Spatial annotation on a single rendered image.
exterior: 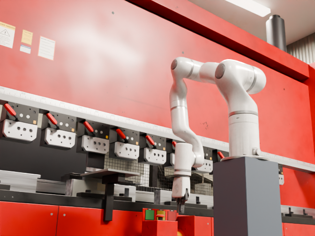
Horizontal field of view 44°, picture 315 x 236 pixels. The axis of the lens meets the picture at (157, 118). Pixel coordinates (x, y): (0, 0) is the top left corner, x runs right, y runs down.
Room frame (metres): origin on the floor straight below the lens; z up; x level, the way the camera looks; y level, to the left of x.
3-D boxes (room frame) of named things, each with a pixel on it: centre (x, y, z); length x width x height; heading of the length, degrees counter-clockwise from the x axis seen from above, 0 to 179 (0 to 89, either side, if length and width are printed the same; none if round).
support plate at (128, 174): (1.91, 0.23, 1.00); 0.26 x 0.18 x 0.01; 39
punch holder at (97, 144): (2.01, 0.34, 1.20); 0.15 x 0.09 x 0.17; 129
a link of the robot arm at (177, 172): (1.90, -0.13, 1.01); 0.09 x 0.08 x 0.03; 27
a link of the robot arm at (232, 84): (1.50, -0.32, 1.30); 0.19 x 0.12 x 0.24; 121
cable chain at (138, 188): (2.82, -0.03, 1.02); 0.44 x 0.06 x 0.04; 129
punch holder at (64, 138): (1.89, 0.50, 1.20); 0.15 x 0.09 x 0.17; 129
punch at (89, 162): (2.03, 0.32, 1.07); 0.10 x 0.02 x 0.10; 129
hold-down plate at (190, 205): (2.36, -0.19, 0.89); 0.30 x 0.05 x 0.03; 129
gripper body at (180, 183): (1.90, -0.13, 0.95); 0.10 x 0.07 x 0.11; 27
